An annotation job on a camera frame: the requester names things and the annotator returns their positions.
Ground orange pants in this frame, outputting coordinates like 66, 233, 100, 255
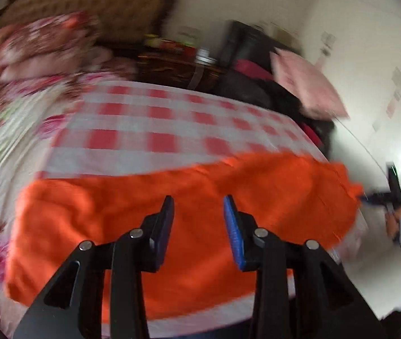
6, 152, 365, 327

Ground red tin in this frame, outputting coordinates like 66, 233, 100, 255
160, 40, 194, 52

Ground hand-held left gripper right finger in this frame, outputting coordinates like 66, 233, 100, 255
222, 195, 388, 339

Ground maroon garment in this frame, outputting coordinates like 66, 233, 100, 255
234, 59, 275, 82

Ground red white checked sheet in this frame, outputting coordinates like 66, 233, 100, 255
36, 79, 363, 338

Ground dark wooden nightstand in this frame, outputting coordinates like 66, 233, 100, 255
135, 51, 225, 90

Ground black leather sofa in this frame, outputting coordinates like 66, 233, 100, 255
218, 21, 335, 149

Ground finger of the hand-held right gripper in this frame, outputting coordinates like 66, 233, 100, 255
357, 191, 385, 207

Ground pink pillow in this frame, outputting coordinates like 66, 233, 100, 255
269, 47, 350, 120

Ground floral bedsheet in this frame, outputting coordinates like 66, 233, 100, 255
0, 71, 81, 325

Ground floral quilt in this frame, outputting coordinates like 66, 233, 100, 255
0, 12, 113, 85

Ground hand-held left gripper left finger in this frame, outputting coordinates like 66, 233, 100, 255
13, 195, 175, 339

